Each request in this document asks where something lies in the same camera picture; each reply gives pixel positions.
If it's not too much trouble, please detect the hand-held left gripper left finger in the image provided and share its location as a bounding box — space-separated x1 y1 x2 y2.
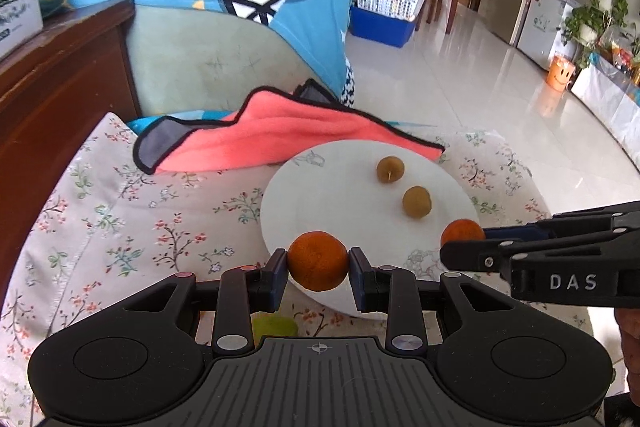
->
122 249 290 356

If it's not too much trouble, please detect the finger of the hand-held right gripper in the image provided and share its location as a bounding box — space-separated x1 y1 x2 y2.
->
483 201 640 241
439 226 640 279

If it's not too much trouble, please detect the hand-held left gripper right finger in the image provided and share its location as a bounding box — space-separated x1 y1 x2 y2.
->
349 247 518 354

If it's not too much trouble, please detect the orange tangerine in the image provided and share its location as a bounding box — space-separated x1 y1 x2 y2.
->
440 219 486 250
287 231 350 293

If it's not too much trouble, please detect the green fruit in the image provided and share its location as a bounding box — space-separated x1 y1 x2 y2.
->
250 314 300 348

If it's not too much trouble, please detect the white plate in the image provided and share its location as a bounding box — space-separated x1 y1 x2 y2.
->
260 139 482 319

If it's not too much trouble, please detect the person's right forearm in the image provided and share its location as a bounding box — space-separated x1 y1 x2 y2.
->
614 307 640 408

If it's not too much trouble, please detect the brown round fruit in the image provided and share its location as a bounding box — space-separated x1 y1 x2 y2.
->
376 156 405 184
402 186 432 220

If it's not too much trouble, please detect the coral towel with black trim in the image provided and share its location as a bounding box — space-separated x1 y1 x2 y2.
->
132 79 446 175

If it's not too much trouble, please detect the white cloth covered cabinet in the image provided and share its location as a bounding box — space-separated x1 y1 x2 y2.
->
570 52 640 152

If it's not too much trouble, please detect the orange smiley bucket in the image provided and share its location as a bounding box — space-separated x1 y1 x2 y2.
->
545 54 576 90

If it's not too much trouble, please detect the floral cloth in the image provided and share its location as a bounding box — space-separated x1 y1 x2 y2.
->
0 112 596 427

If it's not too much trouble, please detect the checkered bed mattress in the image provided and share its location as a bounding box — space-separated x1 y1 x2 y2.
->
340 67 357 105

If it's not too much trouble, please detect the small white freezer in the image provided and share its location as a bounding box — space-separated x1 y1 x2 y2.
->
516 0 583 70

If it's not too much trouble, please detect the blue plastic crate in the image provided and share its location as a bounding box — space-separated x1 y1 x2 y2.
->
349 4 418 48

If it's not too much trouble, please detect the brown wooden cabinet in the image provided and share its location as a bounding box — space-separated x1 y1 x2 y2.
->
0 0 143 308

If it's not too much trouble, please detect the white printed box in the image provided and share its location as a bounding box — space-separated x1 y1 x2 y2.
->
0 0 45 60

